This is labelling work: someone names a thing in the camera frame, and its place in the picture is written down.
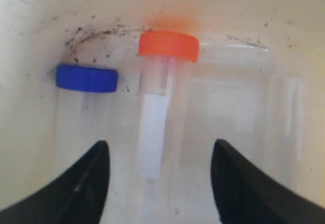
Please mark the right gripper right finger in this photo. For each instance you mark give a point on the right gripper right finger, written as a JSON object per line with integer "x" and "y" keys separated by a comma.
{"x": 245, "y": 194}

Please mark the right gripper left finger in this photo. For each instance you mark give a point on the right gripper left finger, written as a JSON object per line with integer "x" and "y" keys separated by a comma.
{"x": 76, "y": 196}

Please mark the blue-capped tube edge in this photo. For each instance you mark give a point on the blue-capped tube edge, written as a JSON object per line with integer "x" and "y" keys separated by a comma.
{"x": 85, "y": 99}

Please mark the orange-capped tube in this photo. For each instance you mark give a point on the orange-capped tube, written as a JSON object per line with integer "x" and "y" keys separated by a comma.
{"x": 167, "y": 57}

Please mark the cream bin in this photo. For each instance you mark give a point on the cream bin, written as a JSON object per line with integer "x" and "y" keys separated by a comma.
{"x": 259, "y": 84}

